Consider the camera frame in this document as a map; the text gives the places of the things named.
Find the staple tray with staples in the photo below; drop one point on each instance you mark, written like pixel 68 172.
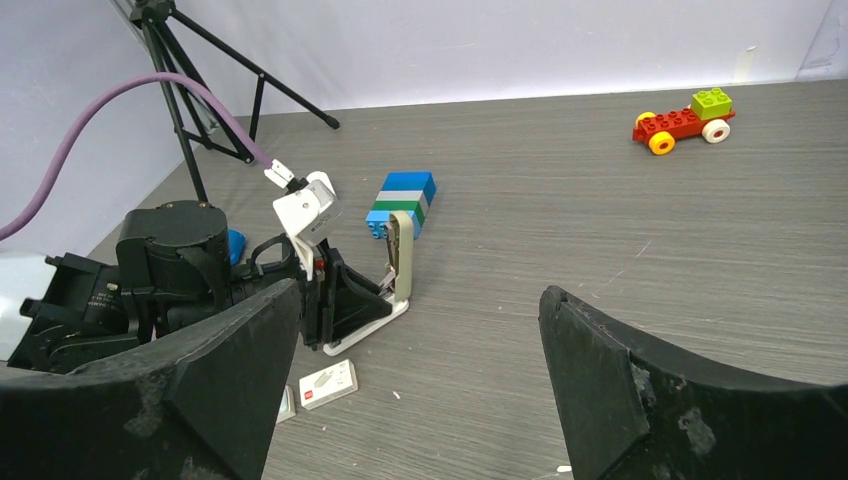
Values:
pixel 287 408

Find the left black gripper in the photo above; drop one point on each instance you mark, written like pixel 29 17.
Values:
pixel 337 301

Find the red green toy car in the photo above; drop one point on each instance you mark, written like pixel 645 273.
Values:
pixel 707 116

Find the white staple box sleeve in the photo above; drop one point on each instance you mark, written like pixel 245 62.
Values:
pixel 328 384

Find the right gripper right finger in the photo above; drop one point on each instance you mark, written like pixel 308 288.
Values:
pixel 634 406

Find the blue green brick stack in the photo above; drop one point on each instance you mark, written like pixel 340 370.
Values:
pixel 410 191

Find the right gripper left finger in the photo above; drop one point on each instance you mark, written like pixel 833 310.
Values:
pixel 200 403

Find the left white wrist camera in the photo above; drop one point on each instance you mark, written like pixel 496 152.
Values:
pixel 308 212

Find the beige white stapler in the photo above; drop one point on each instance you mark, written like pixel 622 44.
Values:
pixel 397 284

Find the blue toy car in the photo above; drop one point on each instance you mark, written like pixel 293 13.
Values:
pixel 237 245

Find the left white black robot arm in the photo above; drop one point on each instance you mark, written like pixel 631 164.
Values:
pixel 177 264

